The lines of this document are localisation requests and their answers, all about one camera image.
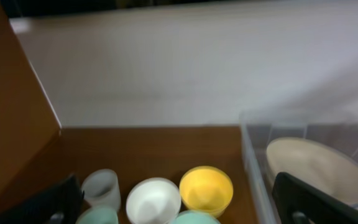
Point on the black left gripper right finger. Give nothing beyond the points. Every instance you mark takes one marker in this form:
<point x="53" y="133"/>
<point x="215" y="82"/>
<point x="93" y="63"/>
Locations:
<point x="299" y="202"/>

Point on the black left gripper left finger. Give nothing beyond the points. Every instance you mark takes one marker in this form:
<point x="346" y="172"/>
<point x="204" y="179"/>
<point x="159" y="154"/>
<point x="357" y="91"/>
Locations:
<point x="60" y="203"/>

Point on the smaller beige plate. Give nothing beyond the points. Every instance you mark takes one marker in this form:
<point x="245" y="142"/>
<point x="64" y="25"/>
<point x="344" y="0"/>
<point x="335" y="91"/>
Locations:
<point x="320" y="166"/>

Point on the clear plastic storage container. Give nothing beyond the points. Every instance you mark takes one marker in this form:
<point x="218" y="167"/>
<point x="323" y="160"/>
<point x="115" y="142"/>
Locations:
<point x="336" y="130"/>

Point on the mint green cup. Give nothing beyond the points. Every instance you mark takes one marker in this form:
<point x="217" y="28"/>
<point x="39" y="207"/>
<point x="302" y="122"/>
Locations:
<point x="98" y="215"/>

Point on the grey cup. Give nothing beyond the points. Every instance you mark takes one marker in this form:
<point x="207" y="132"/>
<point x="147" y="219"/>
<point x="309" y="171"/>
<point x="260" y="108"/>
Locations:
<point x="101" y="188"/>

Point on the yellow bowl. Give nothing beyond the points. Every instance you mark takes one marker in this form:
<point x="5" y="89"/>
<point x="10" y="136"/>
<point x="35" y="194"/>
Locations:
<point x="206" y="189"/>

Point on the white bowl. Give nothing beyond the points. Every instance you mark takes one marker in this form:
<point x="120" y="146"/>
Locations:
<point x="153" y="201"/>

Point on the mint green bowl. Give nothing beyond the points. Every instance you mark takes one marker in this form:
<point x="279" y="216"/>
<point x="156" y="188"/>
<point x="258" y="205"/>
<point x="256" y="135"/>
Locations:
<point x="194" y="217"/>

